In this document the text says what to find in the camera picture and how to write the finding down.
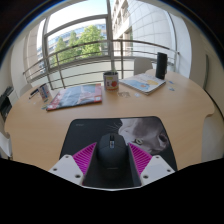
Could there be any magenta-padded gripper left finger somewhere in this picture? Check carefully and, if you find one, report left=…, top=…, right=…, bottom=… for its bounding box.
left=48, top=142, right=98, bottom=186

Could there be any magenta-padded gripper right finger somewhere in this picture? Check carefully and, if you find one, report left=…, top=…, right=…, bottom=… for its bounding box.
left=127, top=142, right=176, bottom=187

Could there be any black computer mouse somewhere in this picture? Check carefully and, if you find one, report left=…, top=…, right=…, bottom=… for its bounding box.
left=95, top=132, right=130, bottom=182

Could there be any black cat-print mouse pad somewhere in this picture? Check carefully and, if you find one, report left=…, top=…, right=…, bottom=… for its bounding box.
left=59, top=115, right=179, bottom=172

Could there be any red and green magazine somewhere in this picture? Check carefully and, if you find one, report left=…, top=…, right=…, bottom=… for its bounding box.
left=45, top=83, right=103, bottom=112

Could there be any dark pen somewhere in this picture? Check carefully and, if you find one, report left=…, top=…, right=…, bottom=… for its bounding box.
left=28, top=87, right=41, bottom=100

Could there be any open white magazine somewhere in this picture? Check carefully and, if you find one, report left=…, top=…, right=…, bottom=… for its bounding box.
left=119, top=72, right=167, bottom=96

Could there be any black printer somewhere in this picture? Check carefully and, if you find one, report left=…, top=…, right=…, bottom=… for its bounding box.
left=0, top=85, right=15, bottom=122

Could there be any white mug with red print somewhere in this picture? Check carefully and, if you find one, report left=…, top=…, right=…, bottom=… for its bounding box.
left=102, top=71, right=120, bottom=92

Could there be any black cylindrical speaker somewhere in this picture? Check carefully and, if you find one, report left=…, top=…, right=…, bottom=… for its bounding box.
left=155, top=51, right=169, bottom=81

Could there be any metal balcony railing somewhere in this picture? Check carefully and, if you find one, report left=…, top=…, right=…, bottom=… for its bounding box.
left=22, top=38, right=181, bottom=90

